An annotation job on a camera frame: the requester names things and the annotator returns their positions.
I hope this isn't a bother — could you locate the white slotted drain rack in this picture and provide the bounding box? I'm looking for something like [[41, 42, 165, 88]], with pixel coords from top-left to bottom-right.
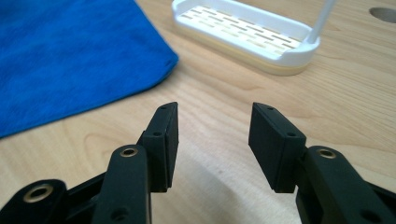
[[171, 0, 338, 77]]

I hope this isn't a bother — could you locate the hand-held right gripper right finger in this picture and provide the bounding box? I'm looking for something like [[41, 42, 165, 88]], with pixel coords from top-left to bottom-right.
[[247, 102, 396, 224]]

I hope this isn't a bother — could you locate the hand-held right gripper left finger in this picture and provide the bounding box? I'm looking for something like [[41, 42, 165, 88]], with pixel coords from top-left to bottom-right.
[[92, 101, 179, 224]]

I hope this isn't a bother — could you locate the blue cloth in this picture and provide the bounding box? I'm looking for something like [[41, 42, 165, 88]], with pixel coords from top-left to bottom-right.
[[0, 0, 180, 139]]

